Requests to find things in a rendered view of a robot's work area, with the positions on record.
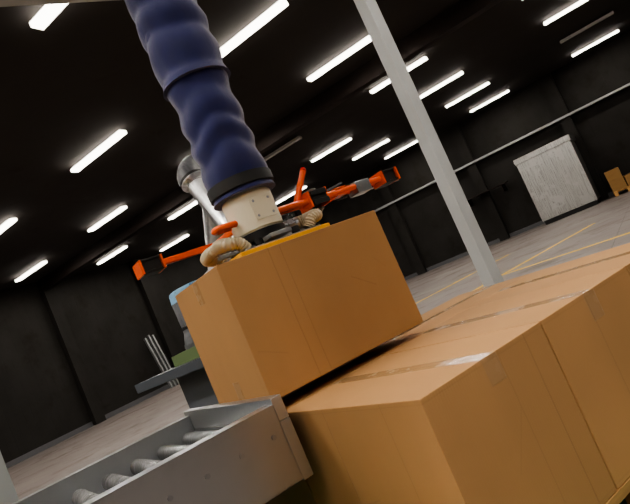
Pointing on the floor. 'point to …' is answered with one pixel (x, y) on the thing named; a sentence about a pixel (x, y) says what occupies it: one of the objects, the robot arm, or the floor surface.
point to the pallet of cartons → (623, 180)
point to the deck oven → (558, 179)
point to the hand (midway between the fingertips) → (319, 198)
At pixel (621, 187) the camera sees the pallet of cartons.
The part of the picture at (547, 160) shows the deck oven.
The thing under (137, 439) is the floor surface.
